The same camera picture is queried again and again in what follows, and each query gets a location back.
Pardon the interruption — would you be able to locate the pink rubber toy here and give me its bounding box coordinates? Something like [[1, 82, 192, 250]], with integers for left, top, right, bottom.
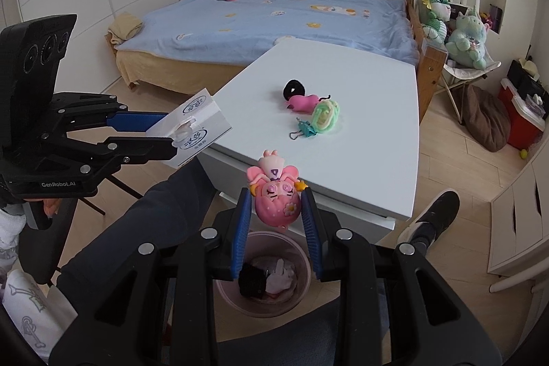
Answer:
[[287, 93, 332, 112]]

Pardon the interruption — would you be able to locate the black bag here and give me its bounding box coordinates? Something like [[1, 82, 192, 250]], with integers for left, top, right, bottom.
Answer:
[[507, 59, 549, 101]]

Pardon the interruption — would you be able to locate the cream hat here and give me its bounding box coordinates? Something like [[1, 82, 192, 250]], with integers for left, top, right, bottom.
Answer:
[[517, 57, 539, 77]]

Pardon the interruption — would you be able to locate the white folding chair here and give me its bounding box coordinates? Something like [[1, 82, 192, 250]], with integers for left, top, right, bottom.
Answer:
[[412, 0, 502, 124]]

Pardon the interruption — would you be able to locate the person's leg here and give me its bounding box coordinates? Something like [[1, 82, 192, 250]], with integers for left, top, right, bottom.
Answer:
[[56, 158, 219, 302], [217, 293, 344, 366]]

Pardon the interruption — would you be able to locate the person's left leg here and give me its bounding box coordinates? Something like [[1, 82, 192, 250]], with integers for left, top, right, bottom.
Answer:
[[56, 158, 219, 302]]

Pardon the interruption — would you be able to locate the pink waste bin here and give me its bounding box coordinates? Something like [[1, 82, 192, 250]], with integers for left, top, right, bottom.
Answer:
[[214, 231, 313, 319]]

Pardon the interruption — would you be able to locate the red cooler box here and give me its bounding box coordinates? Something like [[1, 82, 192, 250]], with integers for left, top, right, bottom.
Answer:
[[498, 78, 545, 151]]

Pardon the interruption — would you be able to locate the teal binder clip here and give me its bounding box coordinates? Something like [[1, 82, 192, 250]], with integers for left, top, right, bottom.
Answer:
[[289, 116, 319, 139]]

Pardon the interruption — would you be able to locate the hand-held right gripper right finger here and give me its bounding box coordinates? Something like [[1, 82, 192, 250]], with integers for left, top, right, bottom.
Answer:
[[300, 189, 502, 366]]

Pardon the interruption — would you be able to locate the black book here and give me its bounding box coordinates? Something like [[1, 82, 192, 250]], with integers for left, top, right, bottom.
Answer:
[[489, 4, 503, 33]]

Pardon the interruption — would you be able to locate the wooden bed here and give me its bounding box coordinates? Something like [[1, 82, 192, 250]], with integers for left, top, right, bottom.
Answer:
[[105, 0, 449, 122]]

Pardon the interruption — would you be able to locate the person's right shoe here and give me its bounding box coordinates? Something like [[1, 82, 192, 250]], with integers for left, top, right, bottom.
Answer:
[[397, 190, 460, 259]]

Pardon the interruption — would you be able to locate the green yarn scrunchie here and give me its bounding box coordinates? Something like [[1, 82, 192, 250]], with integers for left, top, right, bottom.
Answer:
[[311, 99, 341, 133]]

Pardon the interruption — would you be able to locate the person's right leg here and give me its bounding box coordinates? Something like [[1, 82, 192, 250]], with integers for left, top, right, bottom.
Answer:
[[217, 293, 344, 366]]

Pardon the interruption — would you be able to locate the white carton box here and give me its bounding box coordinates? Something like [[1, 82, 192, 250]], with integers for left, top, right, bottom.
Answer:
[[146, 88, 233, 169]]

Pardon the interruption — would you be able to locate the green dinosaur plush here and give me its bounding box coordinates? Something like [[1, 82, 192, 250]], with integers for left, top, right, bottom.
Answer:
[[418, 0, 451, 47]]

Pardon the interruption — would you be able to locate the black hair tie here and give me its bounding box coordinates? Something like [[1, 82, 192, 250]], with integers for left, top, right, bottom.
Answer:
[[282, 79, 305, 101]]

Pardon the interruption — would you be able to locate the teal unicorn plush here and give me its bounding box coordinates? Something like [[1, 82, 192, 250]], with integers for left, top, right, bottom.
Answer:
[[445, 6, 490, 70]]

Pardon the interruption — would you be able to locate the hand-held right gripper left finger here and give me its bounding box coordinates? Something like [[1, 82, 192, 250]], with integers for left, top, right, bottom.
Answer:
[[49, 188, 254, 366]]

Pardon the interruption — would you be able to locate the pink doll figure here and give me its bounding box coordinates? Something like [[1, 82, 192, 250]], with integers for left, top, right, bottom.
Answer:
[[246, 149, 310, 228]]

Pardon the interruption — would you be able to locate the brown cushion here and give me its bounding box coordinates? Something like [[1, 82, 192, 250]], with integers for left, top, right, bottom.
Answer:
[[462, 84, 512, 153]]

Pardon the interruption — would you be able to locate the black box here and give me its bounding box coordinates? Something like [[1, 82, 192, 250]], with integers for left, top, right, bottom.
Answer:
[[446, 3, 470, 21]]

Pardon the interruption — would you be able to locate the yellow folded cloth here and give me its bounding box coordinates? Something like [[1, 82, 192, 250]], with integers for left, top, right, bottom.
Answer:
[[107, 11, 144, 46]]

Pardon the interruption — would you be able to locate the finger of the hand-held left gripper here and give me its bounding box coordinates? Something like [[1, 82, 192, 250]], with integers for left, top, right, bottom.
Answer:
[[63, 135, 179, 179], [51, 92, 170, 133]]

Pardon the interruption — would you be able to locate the white printed top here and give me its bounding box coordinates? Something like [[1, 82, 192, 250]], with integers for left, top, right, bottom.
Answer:
[[0, 267, 82, 362]]

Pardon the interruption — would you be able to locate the white low table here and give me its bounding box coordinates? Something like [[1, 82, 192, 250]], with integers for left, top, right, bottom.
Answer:
[[206, 36, 420, 244]]

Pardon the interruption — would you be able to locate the white drawer cabinet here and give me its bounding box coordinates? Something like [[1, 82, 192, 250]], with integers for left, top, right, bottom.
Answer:
[[489, 152, 549, 294]]

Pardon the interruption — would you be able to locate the blue printed blanket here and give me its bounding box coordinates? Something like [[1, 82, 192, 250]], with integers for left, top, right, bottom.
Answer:
[[116, 0, 419, 67]]

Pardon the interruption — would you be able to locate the yellow bed sheet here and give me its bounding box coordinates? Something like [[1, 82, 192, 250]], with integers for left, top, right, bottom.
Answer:
[[115, 49, 245, 96]]

